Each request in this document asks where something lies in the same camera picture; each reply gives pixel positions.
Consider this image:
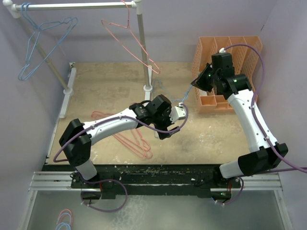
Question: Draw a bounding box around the blue wire hanger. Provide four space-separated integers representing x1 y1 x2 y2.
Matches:
18 2 79 81
152 79 193 103

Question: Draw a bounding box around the pink wire hanger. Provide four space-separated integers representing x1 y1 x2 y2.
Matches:
131 129 152 157
113 129 153 159
101 0 161 75
91 111 113 120

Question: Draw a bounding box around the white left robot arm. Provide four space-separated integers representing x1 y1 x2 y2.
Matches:
59 94 188 188

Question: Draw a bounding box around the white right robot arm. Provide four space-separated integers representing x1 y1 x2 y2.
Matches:
191 53 288 187

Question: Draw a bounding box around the orange plastic file organizer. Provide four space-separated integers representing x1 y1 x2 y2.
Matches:
191 36 263 114

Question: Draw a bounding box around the white clothes rack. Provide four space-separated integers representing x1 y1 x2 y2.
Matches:
2 0 154 118

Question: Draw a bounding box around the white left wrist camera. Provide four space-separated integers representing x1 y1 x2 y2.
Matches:
169 103 187 123

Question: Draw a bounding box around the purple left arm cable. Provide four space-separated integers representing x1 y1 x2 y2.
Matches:
52 103 189 213

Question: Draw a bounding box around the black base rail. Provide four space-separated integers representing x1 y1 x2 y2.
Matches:
42 164 241 199

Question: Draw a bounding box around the aluminium frame rail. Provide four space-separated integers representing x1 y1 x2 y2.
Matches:
29 172 283 191

